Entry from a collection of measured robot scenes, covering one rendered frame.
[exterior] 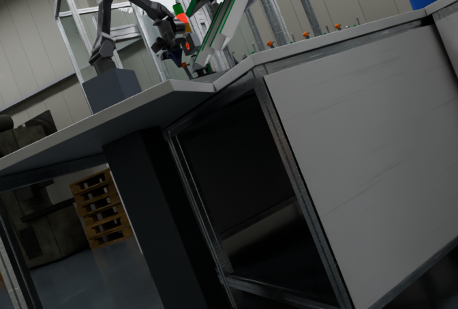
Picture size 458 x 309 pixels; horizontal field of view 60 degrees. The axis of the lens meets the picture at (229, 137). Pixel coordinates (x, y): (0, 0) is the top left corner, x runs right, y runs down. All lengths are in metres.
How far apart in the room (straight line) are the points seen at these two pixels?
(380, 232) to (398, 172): 0.18
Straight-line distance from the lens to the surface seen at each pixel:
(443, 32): 1.51
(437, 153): 1.37
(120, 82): 1.41
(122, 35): 2.92
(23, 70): 7.76
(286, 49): 1.05
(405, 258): 1.21
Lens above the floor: 0.68
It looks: 1 degrees up
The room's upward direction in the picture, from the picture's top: 21 degrees counter-clockwise
